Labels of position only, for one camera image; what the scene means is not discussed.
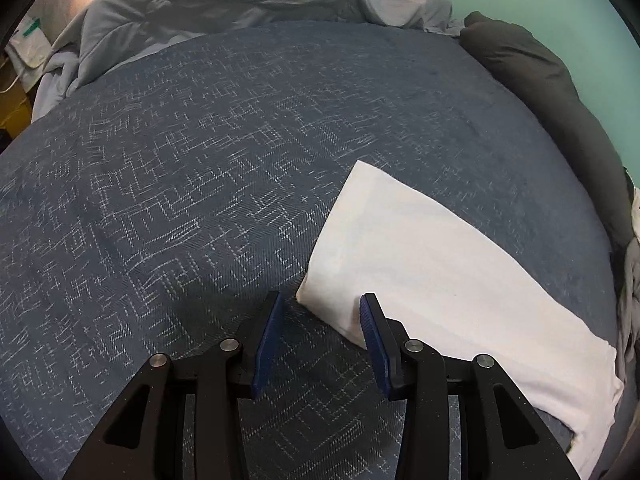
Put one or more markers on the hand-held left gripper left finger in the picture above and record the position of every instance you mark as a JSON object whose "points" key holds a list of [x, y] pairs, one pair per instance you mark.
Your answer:
{"points": [[267, 345]]}

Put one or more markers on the dark grey long pillow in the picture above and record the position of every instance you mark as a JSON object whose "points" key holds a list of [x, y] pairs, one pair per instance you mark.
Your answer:
{"points": [[540, 75]]}

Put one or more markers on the white bag with green print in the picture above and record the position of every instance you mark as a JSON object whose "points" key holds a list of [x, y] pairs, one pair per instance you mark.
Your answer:
{"points": [[30, 45]]}

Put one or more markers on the white shirt with black trim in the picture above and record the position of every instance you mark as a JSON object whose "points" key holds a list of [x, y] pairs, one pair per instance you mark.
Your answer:
{"points": [[636, 210]]}

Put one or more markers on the white long-sleeve shirt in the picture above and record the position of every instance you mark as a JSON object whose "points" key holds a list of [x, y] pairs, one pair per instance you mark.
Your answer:
{"points": [[425, 260]]}

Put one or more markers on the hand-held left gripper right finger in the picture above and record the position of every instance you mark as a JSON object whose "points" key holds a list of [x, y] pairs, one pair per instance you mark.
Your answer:
{"points": [[372, 345]]}

